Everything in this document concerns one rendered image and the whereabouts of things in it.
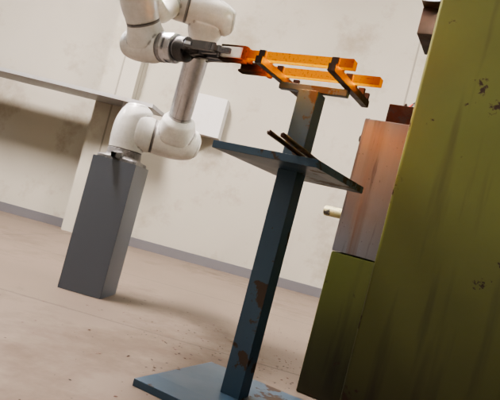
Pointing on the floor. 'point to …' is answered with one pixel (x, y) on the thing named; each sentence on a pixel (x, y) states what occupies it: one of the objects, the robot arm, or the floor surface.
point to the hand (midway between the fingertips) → (234, 54)
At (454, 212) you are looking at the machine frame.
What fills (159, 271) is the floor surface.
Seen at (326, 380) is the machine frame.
